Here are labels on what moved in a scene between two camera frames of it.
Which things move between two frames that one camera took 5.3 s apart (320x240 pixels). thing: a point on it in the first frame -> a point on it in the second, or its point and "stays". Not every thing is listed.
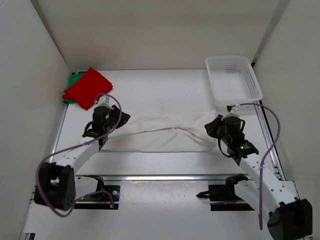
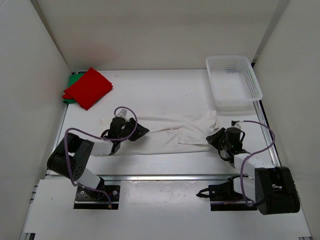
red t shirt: (84, 91) stays
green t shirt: (73, 78) stays
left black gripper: (123, 120) -> (140, 130)
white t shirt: (182, 132) stays
